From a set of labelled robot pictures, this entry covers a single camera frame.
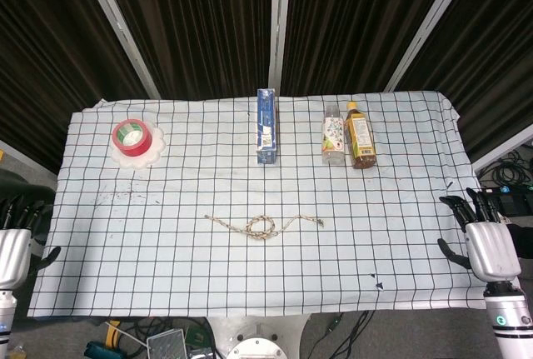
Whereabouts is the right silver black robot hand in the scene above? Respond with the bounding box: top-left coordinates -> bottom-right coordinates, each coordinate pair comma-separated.
437,187 -> 523,284

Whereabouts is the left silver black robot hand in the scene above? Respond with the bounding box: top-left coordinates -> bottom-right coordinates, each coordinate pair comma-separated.
0,192 -> 62,290

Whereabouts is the beige braided rope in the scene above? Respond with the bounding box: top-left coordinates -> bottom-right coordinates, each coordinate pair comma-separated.
205,213 -> 326,239

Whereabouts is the teal handheld device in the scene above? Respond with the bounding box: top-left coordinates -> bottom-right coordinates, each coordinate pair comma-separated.
84,340 -> 122,359

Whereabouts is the red tape roll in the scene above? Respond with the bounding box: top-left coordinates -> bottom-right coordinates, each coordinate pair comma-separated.
111,118 -> 155,157

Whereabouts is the white flower-shaped plate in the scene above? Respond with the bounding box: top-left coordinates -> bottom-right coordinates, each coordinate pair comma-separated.
110,123 -> 168,171

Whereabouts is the tea bottle with yellow label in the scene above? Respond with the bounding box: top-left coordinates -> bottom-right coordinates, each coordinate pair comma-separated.
344,101 -> 378,170

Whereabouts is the silver flat tablet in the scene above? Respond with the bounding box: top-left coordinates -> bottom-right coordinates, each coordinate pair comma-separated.
146,328 -> 188,359

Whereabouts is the black curtain panel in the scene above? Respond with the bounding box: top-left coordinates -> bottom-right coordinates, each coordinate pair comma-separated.
281,0 -> 467,97
97,0 -> 276,100
395,0 -> 533,162
0,0 -> 147,171

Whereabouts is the white black checked tablecloth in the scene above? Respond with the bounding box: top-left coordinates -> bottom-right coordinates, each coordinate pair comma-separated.
27,90 -> 488,319

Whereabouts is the clear bottle with floral label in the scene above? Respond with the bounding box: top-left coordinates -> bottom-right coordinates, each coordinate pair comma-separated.
321,103 -> 346,167

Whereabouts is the white robot torso base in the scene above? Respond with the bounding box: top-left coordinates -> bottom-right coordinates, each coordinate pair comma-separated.
207,315 -> 313,359

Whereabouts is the blue white cookie carton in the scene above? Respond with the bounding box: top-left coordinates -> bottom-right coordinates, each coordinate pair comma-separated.
255,87 -> 279,166

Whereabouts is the aluminium frame rail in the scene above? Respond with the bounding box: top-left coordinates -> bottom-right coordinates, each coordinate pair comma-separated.
0,138 -> 58,177
472,136 -> 533,175

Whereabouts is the yellow tool handle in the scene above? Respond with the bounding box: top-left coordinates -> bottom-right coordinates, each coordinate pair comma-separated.
106,320 -> 122,347

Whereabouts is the aluminium frame post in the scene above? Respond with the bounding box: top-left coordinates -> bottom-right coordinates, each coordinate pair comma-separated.
382,0 -> 480,92
268,0 -> 292,90
77,0 -> 162,100

